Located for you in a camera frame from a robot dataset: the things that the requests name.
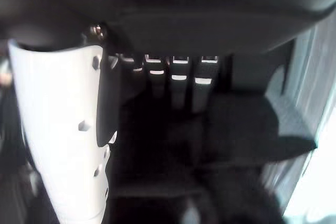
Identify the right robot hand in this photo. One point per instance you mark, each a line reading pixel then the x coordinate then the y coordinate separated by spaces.
pixel 168 6

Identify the dark grey washing machine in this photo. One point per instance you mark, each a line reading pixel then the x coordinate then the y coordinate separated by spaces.
pixel 315 82

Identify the black garment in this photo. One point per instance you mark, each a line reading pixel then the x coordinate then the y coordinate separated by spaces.
pixel 223 134

